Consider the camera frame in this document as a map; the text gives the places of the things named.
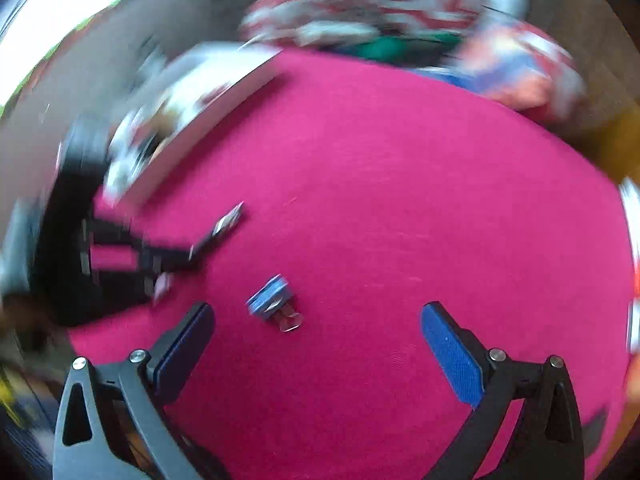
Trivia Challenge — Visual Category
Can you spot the green cloth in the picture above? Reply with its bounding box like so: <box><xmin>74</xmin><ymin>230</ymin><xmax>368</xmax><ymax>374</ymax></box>
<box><xmin>344</xmin><ymin>30</ymin><xmax>463</xmax><ymax>65</ymax></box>

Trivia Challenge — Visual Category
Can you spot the round red white pillow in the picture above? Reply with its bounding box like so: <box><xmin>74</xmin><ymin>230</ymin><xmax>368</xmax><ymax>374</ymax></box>
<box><xmin>520</xmin><ymin>35</ymin><xmax>588</xmax><ymax>123</ymax></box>

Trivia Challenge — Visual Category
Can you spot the small silver metal object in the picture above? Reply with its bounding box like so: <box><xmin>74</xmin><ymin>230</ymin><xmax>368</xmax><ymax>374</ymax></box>
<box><xmin>214</xmin><ymin>201</ymin><xmax>246</xmax><ymax>237</ymax></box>

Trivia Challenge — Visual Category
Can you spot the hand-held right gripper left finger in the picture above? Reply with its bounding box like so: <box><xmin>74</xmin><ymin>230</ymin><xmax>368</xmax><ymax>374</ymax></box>
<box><xmin>52</xmin><ymin>302</ymin><xmax>216</xmax><ymax>480</ymax></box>

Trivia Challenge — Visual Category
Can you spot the plaid pillow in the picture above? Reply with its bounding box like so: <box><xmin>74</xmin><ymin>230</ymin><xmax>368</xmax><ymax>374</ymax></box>
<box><xmin>447</xmin><ymin>24</ymin><xmax>561</xmax><ymax>111</ymax></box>

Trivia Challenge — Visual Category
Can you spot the small blue-capped glass vial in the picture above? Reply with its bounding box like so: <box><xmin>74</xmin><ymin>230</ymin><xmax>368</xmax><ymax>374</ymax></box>
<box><xmin>244</xmin><ymin>274</ymin><xmax>305</xmax><ymax>334</ymax></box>

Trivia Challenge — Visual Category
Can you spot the red white bolster pillow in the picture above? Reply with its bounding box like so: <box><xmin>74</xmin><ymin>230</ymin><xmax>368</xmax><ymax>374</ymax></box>
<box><xmin>240</xmin><ymin>0</ymin><xmax>383</xmax><ymax>52</ymax></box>

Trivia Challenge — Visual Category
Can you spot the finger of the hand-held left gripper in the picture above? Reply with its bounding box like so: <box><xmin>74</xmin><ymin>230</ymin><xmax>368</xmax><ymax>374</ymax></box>
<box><xmin>85</xmin><ymin>214</ymin><xmax>223</xmax><ymax>281</ymax></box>
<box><xmin>145</xmin><ymin>270</ymin><xmax>175</xmax><ymax>307</ymax></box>

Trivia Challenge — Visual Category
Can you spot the flat red white pillow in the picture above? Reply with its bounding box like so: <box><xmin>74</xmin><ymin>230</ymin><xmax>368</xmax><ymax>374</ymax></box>
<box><xmin>350</xmin><ymin>0</ymin><xmax>506</xmax><ymax>37</ymax></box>

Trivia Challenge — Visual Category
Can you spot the white shallow tray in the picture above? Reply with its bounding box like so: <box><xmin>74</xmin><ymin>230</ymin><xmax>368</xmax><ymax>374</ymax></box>
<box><xmin>114</xmin><ymin>42</ymin><xmax>287</xmax><ymax>212</ymax></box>

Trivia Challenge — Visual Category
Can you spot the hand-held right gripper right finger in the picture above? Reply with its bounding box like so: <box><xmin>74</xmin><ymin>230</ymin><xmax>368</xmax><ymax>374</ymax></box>
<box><xmin>421</xmin><ymin>301</ymin><xmax>583</xmax><ymax>480</ymax></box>

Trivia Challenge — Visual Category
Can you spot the wooden cabinet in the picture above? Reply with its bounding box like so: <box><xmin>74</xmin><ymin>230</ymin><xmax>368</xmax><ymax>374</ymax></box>
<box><xmin>582</xmin><ymin>105</ymin><xmax>640</xmax><ymax>188</ymax></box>

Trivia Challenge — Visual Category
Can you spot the white flat box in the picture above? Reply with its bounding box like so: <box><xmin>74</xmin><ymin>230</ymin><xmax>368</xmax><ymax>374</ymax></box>
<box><xmin>619</xmin><ymin>179</ymin><xmax>640</xmax><ymax>263</ymax></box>

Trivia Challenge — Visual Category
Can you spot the pink table cloth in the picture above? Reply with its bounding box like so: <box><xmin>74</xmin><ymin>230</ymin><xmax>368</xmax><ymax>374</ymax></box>
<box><xmin>67</xmin><ymin>50</ymin><xmax>636</xmax><ymax>480</ymax></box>

